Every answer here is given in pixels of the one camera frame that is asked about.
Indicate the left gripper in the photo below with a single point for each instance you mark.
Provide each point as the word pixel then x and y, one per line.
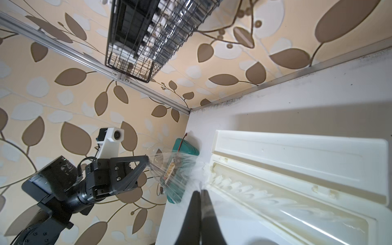
pixel 104 178

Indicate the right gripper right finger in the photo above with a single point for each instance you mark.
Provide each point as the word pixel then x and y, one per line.
pixel 210 231

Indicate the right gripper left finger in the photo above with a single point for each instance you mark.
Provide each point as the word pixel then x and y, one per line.
pixel 190 231

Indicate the clear plastic wrap sheet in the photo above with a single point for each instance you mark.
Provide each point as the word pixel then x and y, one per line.
pixel 198 179

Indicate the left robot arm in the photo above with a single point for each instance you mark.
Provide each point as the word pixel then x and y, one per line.
pixel 63 189

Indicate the green plastic tool case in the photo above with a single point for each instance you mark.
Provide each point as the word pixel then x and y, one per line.
pixel 185 161

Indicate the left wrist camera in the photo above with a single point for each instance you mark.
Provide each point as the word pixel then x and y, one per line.
pixel 109 140

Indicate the black charger board with cables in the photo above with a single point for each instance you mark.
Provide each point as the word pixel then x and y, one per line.
pixel 170 169

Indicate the black wire basket back wall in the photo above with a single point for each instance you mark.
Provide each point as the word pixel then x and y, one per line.
pixel 144 69

